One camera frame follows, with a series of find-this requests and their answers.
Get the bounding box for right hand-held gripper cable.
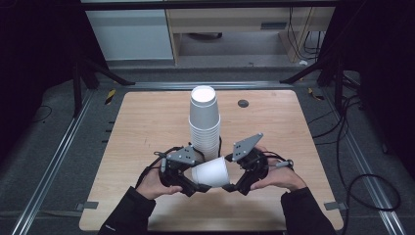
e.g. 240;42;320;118
260;151;295;171

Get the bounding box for grey table bracket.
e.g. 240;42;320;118
75;201;100;212
323;201;347;212

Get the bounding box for bundle of black desk cables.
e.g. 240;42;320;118
287;7;325;62

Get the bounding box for black frame beam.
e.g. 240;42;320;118
80;1;341;11

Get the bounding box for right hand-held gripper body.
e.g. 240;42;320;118
231;132;270;197

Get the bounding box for white cabinet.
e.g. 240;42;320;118
85;9;174;62

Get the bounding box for person's left hand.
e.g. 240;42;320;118
135;165;184;201

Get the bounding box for black metal stand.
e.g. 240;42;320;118
70;53;137;119
279;53;347;116

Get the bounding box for person's right hand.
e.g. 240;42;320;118
250;146;308;193

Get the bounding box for stack of white paper cups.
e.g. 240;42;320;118
188;85;222;163

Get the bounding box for left hand-held gripper cable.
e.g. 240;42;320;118
134;146;184;189

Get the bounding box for light wooden desk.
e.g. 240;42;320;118
164;7;337;65

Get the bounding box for dark curtain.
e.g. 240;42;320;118
317;0;415;179
0;0;110;161

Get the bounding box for yellow and black tape strip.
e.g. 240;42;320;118
307;87;326;101
104;89;117;106

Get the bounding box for black looped floor cable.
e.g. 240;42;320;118
339;173;402;235

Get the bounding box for black floor cables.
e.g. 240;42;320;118
307;92;363;184

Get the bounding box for thin black floor cable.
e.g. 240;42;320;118
26;104;54;125

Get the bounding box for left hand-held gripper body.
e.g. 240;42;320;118
159;145;204;198

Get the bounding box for single white paper cup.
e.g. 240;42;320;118
191;156;231;188

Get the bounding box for hand-held gripper cable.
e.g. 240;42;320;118
260;151;295;171
134;146;184;189

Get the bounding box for black wire cup holder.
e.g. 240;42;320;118
188;136;223;158

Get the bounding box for metal floor rail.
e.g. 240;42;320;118
125;80;295;92
321;87;407;235
10;89;96;235

